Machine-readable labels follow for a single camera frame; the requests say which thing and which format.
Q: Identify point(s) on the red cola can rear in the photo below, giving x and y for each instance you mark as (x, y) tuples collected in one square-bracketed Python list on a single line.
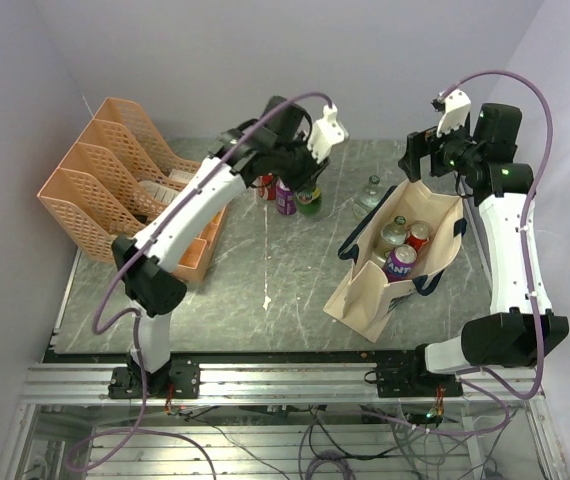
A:
[(266, 187)]

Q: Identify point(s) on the red cola can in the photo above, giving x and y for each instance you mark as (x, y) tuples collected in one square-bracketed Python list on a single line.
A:
[(418, 235), (266, 187)]

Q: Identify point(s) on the red cola can front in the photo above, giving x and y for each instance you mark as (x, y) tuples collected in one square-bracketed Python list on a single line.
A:
[(418, 235)]

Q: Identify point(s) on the purple Fanta can front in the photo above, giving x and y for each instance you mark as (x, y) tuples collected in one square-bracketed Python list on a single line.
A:
[(399, 263)]

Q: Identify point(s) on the clear Chang bottle front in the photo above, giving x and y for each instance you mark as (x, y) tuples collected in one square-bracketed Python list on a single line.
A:
[(391, 235)]

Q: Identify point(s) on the cream canvas tote bag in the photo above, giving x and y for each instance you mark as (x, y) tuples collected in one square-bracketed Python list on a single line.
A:
[(365, 298)]

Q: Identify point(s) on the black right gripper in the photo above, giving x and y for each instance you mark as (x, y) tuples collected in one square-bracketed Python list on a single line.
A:
[(421, 143)]

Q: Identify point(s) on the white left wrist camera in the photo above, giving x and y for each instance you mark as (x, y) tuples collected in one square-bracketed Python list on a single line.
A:
[(326, 133)]

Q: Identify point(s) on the pink plastic file organizer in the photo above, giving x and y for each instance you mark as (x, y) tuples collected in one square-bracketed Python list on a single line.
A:
[(117, 177)]

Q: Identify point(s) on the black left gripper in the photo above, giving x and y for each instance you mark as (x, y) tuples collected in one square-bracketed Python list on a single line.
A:
[(308, 180)]

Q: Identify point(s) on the green Perrier glass bottle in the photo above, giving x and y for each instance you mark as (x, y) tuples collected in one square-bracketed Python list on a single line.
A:
[(308, 201)]

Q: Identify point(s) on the aluminium mounting rail frame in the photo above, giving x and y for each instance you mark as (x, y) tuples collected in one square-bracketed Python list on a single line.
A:
[(78, 384)]

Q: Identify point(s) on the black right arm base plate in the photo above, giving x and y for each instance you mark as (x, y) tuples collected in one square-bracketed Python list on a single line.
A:
[(405, 381)]

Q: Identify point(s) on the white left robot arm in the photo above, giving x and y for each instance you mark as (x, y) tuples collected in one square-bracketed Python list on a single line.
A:
[(284, 142)]

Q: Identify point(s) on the purple fanta can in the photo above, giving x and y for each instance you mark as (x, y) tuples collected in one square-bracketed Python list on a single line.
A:
[(399, 263), (285, 203)]

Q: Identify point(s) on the clear Chang bottle rear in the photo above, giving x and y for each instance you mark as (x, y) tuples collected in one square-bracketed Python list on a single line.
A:
[(368, 197)]

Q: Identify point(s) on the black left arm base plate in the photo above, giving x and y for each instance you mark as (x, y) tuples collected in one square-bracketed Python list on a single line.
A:
[(177, 379)]

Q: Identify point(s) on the purple Fanta can rear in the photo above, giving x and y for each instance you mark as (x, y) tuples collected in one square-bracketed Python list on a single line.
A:
[(285, 203)]

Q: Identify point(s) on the clear chang bottle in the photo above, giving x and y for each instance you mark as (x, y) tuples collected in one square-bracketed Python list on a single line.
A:
[(391, 235), (368, 197)]

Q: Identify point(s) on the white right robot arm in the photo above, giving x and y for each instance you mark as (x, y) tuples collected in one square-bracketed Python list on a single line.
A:
[(521, 327)]

